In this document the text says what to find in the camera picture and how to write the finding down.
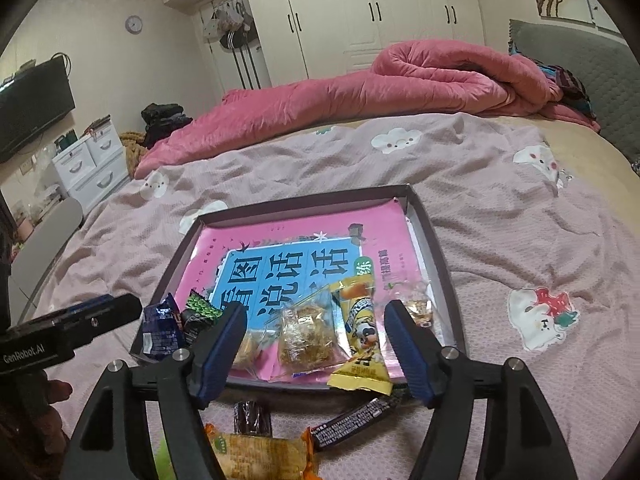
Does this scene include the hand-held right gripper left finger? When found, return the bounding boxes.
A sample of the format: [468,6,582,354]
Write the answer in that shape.
[60,301,249,480]

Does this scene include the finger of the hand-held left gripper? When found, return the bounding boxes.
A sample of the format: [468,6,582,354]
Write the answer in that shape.
[62,295,118,317]
[55,293,143,347]

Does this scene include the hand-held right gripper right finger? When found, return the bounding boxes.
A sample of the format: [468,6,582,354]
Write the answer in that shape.
[384,299,581,480]

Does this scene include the clear pastry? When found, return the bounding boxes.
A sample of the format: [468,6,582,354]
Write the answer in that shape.
[272,287,351,377]
[232,330,281,376]

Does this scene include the round snack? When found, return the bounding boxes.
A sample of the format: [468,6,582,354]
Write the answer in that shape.
[402,282,436,331]

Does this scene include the black and green snack packet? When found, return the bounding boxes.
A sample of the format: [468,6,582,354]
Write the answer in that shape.
[180,290,225,346]

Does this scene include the yellow snack packet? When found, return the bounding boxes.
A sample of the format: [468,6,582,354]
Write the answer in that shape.
[327,280,394,397]

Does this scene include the blue snack packet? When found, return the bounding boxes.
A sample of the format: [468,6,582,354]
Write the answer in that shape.
[141,294,189,361]

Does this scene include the dark shallow cardboard box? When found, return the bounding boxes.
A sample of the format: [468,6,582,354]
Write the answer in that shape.
[129,183,469,392]

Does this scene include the person's left hand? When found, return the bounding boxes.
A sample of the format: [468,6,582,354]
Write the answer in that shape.
[42,379,76,457]

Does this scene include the dark brown small packet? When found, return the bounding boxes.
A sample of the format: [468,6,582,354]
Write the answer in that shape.
[234,400,274,436]

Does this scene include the black snack bar packet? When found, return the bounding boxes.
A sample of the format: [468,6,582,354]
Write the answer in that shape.
[302,386,416,452]

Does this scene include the orange cracker packet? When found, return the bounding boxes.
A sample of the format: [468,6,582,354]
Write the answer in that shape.
[204,422,321,480]

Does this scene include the pink and blue book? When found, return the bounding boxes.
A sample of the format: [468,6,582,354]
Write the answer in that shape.
[170,195,437,384]

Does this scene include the lime green packet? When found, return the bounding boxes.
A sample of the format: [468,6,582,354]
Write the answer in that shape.
[154,437,176,480]

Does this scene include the white drawer cabinet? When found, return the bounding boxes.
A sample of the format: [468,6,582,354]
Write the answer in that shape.
[51,119,132,204]

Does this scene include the brown knitted blanket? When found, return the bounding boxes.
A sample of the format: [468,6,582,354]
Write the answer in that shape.
[119,131,151,179]

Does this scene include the pink printed blanket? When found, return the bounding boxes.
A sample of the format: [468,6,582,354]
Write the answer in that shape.
[10,112,640,480]

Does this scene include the dark clothes pile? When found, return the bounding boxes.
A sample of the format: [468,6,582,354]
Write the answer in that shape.
[141,102,194,149]

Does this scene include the pink quilt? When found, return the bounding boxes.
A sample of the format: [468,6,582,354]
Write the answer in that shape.
[134,40,602,181]

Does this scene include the beige bed sheet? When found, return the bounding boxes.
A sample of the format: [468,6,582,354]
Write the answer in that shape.
[500,112,640,182]

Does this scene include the colourful striped clothes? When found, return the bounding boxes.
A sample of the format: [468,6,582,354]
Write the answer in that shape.
[510,42,596,121]

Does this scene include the hanging bags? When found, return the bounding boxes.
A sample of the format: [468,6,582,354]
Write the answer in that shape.
[203,2,255,51]

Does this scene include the grey padded headboard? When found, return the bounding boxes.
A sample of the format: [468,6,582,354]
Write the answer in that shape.
[507,19,640,162]

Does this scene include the wall-mounted black television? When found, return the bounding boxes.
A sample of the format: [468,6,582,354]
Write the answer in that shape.
[0,56,77,164]

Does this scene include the pale wall painting panel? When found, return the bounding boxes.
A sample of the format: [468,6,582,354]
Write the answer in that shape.
[585,0,626,36]

